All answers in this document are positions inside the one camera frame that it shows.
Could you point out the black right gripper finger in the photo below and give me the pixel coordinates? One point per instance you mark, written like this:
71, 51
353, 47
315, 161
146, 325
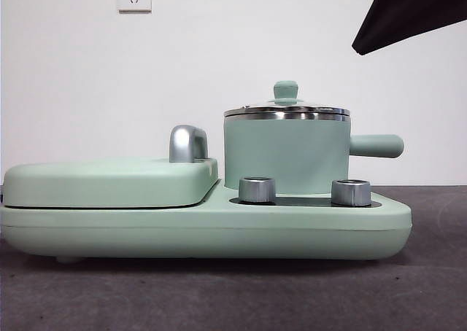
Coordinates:
419, 6

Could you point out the glass lid green knob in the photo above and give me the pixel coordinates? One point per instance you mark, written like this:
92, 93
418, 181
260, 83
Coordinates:
286, 90

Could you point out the mint green steamer pot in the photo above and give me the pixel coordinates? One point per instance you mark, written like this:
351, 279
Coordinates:
288, 156

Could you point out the silver control knob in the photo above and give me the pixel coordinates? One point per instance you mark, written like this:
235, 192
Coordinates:
351, 193
257, 190

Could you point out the mint green breakfast machine base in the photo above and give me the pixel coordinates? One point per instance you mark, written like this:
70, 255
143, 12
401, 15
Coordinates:
219, 232

